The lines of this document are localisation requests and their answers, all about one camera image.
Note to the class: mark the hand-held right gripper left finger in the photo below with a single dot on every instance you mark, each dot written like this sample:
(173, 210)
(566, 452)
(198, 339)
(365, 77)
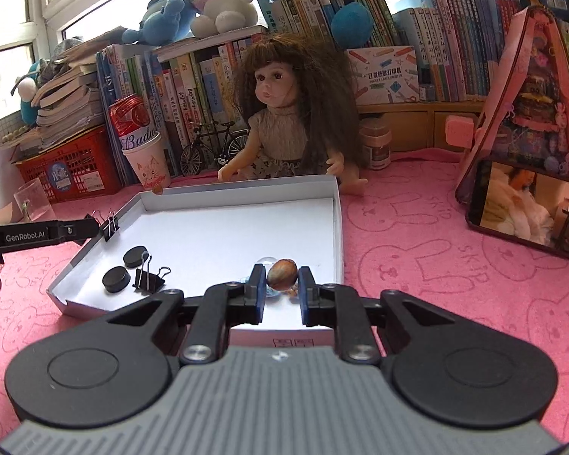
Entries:
(261, 286)

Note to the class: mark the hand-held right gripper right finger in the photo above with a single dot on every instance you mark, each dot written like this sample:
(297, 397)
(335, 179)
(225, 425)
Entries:
(306, 290)

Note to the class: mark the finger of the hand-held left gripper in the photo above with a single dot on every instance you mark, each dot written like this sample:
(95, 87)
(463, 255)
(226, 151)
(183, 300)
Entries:
(78, 229)

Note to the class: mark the light blue capsule base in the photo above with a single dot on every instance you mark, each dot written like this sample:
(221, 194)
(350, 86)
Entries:
(273, 292)

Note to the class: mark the brown oval stone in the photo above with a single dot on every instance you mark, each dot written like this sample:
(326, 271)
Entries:
(282, 274)

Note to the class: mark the clear plastic capsule dome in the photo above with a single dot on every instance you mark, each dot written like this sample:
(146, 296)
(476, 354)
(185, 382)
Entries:
(264, 261)

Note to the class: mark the small black binder clip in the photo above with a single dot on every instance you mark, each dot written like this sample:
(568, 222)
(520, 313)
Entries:
(110, 231)

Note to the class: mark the white cardboard box tray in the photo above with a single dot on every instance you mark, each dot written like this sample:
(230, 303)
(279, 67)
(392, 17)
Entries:
(242, 227)

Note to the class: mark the thick black round puck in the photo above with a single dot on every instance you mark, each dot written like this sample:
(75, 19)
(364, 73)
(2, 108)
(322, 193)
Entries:
(116, 278)

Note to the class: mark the thin black round disc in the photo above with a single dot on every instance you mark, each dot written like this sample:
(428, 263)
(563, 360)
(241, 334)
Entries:
(137, 256)

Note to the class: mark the large black binder clip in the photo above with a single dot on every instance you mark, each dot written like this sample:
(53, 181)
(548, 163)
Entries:
(144, 282)

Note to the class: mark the clear glass cup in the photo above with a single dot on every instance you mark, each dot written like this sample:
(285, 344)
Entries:
(33, 199)

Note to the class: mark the red plastic basket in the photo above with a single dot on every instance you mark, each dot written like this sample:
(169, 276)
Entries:
(80, 161)

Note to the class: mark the white paper cup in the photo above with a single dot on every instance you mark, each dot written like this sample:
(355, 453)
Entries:
(149, 166)

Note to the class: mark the red beverage can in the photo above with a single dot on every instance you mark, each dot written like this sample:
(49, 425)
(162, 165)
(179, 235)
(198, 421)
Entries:
(130, 118)

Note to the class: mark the blue and white plush toy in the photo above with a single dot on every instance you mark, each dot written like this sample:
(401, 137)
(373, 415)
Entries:
(28, 109)

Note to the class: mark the pink rabbit print blanket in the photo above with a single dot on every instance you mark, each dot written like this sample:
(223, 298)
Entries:
(431, 256)

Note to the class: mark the stack of worn books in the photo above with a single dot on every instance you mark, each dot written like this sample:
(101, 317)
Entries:
(61, 99)

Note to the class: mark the black miniature bicycle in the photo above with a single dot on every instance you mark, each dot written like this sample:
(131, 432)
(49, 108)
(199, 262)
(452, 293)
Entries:
(192, 159)

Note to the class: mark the brown lidded jar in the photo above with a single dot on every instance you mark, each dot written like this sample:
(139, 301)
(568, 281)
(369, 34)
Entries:
(375, 147)

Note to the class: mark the brown haired doll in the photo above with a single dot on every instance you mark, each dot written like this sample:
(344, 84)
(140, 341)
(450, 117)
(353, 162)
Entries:
(275, 128)

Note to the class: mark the row of upright books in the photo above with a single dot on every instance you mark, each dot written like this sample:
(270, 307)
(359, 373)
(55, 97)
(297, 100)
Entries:
(194, 80)

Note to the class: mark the blue elephant plush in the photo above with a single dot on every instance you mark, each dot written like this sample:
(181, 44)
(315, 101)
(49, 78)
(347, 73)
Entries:
(163, 19)

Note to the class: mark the window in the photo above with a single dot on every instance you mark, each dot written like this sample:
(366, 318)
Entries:
(9, 9)

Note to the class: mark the black smartphone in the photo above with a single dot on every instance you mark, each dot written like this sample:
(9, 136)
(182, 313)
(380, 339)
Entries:
(517, 204)

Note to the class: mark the colourful printed carton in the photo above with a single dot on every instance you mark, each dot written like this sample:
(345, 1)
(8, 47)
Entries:
(384, 73)

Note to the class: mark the white and pink rabbit plush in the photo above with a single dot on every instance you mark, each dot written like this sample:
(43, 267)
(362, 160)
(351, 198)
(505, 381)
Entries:
(218, 0)

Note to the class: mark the pink house shaped bag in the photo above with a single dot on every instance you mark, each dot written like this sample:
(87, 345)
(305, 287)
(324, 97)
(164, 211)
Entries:
(536, 104)

